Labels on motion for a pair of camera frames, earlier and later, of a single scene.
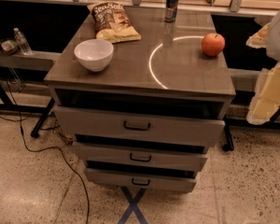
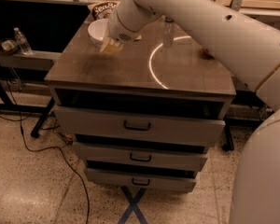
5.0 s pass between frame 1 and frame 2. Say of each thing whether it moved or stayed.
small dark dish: stayed
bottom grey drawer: stayed
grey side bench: stayed
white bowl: moved
